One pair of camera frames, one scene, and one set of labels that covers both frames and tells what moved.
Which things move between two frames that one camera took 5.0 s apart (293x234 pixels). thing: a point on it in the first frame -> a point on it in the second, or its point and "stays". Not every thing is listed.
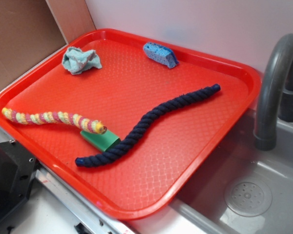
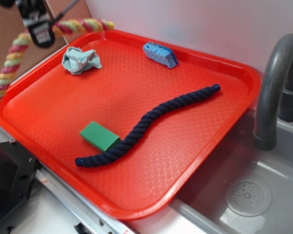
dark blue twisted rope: (136, 133) stays
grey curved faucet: (280, 93) stays
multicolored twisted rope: (90, 126) -> (59, 28)
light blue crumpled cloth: (75, 60) stays
